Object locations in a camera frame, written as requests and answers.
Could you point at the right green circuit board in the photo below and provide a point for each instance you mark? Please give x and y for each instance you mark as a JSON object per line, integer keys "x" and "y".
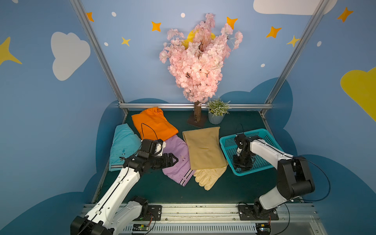
{"x": 263, "y": 229}

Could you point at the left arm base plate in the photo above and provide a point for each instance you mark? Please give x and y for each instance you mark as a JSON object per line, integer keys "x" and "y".
{"x": 153, "y": 211}

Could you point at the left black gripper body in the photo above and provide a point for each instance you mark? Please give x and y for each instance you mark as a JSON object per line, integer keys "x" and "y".
{"x": 166, "y": 160}

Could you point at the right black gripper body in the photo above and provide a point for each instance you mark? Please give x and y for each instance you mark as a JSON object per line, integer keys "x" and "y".
{"x": 243, "y": 160}

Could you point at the teal plastic basket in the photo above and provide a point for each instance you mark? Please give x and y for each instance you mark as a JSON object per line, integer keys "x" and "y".
{"x": 229, "y": 148}

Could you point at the folded teal garment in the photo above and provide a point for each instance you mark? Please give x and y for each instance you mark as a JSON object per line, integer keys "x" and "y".
{"x": 125, "y": 143}

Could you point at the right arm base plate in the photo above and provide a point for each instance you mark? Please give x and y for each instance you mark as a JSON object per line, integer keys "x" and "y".
{"x": 246, "y": 213}

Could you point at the folded orange garment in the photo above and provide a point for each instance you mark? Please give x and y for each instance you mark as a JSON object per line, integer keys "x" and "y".
{"x": 152, "y": 124}

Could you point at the right aluminium frame post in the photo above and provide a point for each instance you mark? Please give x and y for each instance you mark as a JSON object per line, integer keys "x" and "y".
{"x": 306, "y": 35}

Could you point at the cream leather glove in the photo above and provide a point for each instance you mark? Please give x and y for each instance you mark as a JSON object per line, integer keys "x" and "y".
{"x": 206, "y": 178}

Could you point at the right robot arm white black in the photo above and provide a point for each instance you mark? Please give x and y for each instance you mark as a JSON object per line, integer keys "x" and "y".
{"x": 294, "y": 178}

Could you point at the left aluminium frame post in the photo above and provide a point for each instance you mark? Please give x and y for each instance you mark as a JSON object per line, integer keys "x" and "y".
{"x": 86, "y": 24}

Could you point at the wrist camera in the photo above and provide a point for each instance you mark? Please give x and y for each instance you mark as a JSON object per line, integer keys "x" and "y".
{"x": 243, "y": 145}
{"x": 151, "y": 148}

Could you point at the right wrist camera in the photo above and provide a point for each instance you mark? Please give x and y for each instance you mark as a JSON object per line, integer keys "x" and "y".
{"x": 243, "y": 145}

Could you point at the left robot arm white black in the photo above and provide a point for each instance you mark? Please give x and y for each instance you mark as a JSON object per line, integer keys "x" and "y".
{"x": 105, "y": 218}

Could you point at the small potted green plant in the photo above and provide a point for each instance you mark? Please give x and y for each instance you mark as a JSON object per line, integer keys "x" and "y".
{"x": 217, "y": 109}

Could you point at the aluminium frame post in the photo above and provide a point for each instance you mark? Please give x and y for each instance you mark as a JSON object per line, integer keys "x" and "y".
{"x": 86, "y": 24}
{"x": 306, "y": 35}

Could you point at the purple striped pants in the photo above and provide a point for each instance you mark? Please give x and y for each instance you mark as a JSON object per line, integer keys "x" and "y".
{"x": 181, "y": 172}

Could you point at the tan long pants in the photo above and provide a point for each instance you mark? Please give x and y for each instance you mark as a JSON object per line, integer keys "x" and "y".
{"x": 204, "y": 149}

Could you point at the pink blossom artificial tree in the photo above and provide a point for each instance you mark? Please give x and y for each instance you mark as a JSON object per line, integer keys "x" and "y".
{"x": 196, "y": 61}

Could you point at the left green circuit board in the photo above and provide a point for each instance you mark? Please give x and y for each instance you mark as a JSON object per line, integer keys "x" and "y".
{"x": 140, "y": 228}

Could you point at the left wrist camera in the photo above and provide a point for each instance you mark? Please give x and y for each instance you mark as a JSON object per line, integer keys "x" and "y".
{"x": 151, "y": 148}

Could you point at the green circuit board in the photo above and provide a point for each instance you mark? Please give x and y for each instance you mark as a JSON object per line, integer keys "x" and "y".
{"x": 263, "y": 229}
{"x": 140, "y": 228}

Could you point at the aluminium front rail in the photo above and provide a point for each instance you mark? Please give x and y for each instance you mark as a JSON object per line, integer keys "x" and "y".
{"x": 201, "y": 219}

